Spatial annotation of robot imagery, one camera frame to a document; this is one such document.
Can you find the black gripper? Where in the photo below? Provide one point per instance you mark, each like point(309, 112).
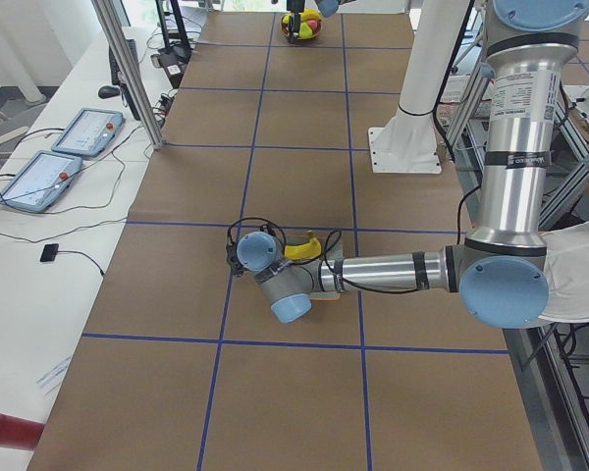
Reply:
point(294, 19)

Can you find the yellow banana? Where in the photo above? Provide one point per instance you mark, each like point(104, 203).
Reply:
point(285, 23)
point(307, 250)

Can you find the woven wicker fruit basket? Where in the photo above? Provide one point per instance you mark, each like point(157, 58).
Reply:
point(300, 40)

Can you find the dark red fruit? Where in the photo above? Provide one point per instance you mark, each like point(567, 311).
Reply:
point(313, 24)

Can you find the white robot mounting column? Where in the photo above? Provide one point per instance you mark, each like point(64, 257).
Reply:
point(407, 143)

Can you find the black computer mouse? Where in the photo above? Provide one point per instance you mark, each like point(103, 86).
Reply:
point(108, 91)

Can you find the far teach pendant tablet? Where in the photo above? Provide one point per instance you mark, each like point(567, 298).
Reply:
point(89, 132)

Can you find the teach pendant tablet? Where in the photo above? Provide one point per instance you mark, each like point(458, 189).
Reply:
point(89, 132)
point(40, 182)

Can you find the near teach pendant tablet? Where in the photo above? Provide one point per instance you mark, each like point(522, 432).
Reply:
point(40, 182)

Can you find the small black box on desk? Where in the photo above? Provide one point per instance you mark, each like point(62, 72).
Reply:
point(49, 252)

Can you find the person in white shirt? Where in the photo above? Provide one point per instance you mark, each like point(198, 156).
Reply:
point(567, 273)

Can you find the red cylinder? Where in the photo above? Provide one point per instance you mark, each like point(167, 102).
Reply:
point(19, 433)

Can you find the aluminium frame post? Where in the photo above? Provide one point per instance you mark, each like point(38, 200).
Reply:
point(129, 70)

